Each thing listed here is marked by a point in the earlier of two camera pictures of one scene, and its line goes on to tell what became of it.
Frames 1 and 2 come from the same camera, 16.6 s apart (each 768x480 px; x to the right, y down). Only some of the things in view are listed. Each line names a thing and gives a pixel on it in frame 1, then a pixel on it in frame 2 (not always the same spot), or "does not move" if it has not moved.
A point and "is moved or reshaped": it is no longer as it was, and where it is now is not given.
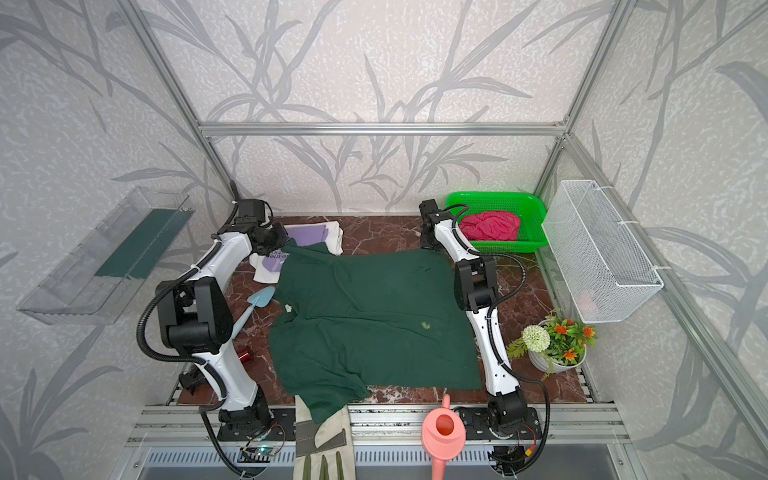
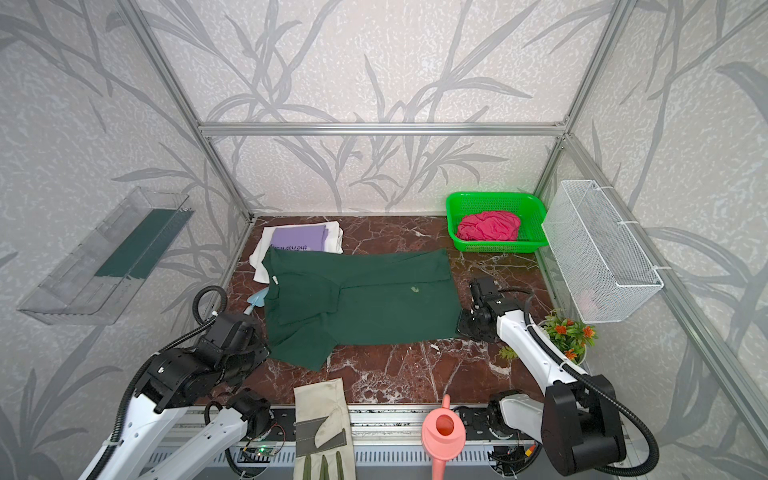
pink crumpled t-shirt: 490,226 does not move
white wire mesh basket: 603,265 does not move
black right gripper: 429,234 -> 472,324
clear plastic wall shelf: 94,280 does not move
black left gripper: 271,238 -> 249,351
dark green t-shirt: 343,322 is moved or reshaped
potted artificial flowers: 554,345 does not move
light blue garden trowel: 259,299 does not move
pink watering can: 443,436 does not move
